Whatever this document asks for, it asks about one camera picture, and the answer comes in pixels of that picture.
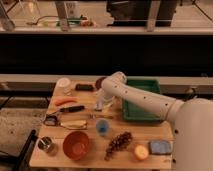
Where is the grey towel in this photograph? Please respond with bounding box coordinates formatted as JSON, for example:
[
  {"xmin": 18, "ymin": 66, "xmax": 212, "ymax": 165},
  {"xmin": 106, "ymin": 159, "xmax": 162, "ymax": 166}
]
[{"xmin": 94, "ymin": 102, "xmax": 112, "ymax": 112}]

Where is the small wooden fork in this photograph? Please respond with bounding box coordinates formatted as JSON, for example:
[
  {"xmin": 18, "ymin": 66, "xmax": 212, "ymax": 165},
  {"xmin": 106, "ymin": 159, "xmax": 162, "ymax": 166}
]
[{"xmin": 89, "ymin": 114, "xmax": 113, "ymax": 119}]

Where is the purple bowl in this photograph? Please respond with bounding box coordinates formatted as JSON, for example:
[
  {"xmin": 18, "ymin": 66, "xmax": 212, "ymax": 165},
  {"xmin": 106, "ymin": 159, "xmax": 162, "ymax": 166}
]
[{"xmin": 95, "ymin": 77, "xmax": 106, "ymax": 90}]

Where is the orange carrot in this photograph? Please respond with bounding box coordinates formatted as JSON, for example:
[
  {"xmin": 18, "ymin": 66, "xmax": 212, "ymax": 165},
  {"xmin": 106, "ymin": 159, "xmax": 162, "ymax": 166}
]
[{"xmin": 54, "ymin": 98, "xmax": 77, "ymax": 106}]

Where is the black handled knife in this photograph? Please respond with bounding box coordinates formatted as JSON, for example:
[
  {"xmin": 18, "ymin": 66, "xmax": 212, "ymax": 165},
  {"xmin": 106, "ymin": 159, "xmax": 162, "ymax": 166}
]
[{"xmin": 48, "ymin": 105, "xmax": 85, "ymax": 115}]

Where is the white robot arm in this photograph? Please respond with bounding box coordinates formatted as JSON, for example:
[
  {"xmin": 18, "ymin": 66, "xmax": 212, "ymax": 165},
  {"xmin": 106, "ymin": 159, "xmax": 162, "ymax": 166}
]
[{"xmin": 95, "ymin": 71, "xmax": 213, "ymax": 171}]

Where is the metal can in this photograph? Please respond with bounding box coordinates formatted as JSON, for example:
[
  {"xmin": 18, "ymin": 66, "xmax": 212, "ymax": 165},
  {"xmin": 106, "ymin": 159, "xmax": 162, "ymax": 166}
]
[{"xmin": 38, "ymin": 136, "xmax": 53, "ymax": 153}]

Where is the black rectangular block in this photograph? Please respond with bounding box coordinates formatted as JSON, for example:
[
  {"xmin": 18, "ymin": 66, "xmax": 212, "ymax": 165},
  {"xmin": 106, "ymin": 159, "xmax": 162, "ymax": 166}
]
[{"xmin": 75, "ymin": 84, "xmax": 94, "ymax": 91}]

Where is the blue sponge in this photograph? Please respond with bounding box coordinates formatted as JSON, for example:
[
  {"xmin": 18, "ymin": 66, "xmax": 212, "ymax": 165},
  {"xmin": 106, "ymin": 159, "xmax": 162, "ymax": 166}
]
[{"xmin": 149, "ymin": 140, "xmax": 172, "ymax": 155}]

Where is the orange bowl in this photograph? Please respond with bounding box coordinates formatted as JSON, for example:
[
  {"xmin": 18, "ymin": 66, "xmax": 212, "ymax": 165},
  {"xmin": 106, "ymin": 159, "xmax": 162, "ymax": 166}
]
[{"xmin": 63, "ymin": 131, "xmax": 90, "ymax": 161}]

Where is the white lidded jar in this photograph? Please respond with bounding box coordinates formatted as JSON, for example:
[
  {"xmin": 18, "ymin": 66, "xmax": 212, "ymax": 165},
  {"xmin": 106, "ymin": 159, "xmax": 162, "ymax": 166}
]
[{"xmin": 56, "ymin": 78, "xmax": 71, "ymax": 95}]

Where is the green plastic tray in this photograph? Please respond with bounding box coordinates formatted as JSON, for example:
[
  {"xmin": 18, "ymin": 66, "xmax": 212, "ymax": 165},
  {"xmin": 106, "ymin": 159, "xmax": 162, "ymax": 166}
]
[{"xmin": 122, "ymin": 79, "xmax": 162, "ymax": 123}]

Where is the blue plastic cup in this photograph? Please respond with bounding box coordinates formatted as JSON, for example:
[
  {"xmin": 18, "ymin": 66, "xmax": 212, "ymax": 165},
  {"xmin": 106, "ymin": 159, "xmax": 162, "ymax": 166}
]
[{"xmin": 96, "ymin": 120, "xmax": 109, "ymax": 136}]

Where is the yellow banana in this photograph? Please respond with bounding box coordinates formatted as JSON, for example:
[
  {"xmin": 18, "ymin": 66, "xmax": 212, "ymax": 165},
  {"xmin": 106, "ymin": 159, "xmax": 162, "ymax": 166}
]
[{"xmin": 60, "ymin": 120, "xmax": 87, "ymax": 130}]

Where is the bunch of dark grapes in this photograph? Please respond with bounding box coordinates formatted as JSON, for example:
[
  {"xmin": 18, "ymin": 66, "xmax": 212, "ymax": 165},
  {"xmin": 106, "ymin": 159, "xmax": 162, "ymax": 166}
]
[{"xmin": 104, "ymin": 132, "xmax": 133, "ymax": 161}]

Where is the wooden table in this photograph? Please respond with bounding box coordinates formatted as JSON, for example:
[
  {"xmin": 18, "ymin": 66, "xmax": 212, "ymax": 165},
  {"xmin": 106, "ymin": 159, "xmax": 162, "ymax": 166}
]
[{"xmin": 29, "ymin": 80, "xmax": 183, "ymax": 170}]

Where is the yellow orange fruit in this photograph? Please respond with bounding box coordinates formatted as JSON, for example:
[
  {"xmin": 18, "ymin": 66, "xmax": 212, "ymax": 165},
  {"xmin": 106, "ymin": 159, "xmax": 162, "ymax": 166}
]
[{"xmin": 134, "ymin": 145, "xmax": 149, "ymax": 161}]

